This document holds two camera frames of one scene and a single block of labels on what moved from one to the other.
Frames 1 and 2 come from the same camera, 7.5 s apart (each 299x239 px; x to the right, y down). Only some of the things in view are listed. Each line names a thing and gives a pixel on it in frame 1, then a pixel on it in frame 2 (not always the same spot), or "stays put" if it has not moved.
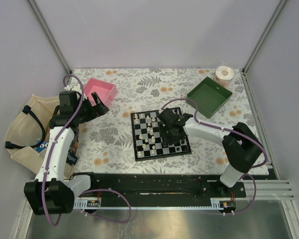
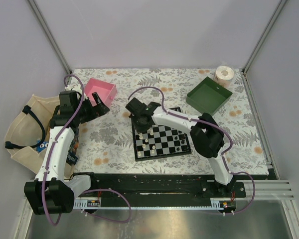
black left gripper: x=95 y=111 stays put
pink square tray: x=107 y=91 stays put
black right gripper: x=166 y=140 -> x=139 y=129
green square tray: x=210 y=96 stays put
